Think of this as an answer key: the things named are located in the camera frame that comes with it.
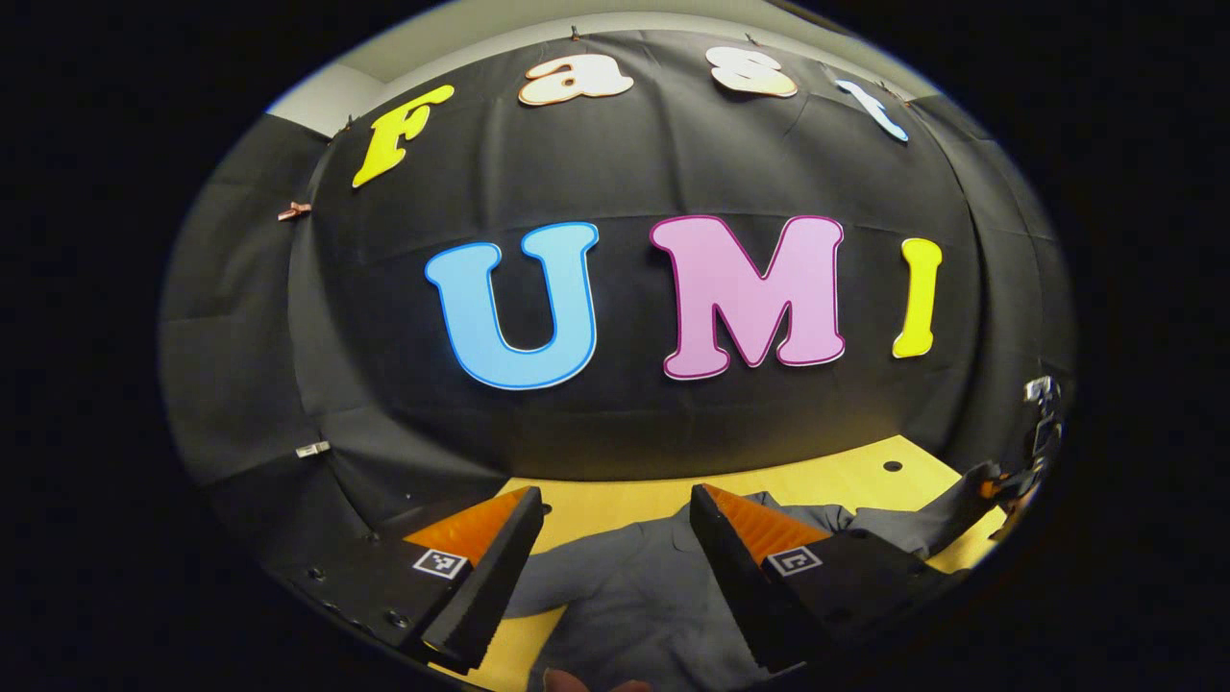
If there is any black backdrop cloth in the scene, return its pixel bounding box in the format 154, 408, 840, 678
159, 29, 1077, 578

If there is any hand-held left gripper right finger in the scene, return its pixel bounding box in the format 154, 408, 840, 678
689, 483, 967, 676

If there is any grey button shirt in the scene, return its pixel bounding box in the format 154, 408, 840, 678
504, 461, 1005, 692

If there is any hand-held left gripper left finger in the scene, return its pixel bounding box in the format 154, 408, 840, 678
279, 485, 546, 676

